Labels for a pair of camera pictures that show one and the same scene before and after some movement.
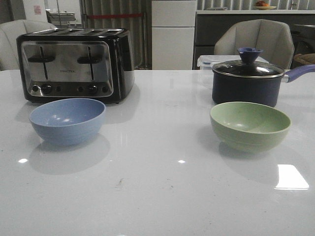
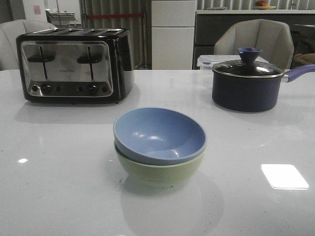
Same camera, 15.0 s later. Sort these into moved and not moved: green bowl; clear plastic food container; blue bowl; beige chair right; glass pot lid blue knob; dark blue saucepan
Moved: green bowl; blue bowl
Not moved: clear plastic food container; dark blue saucepan; beige chair right; glass pot lid blue knob
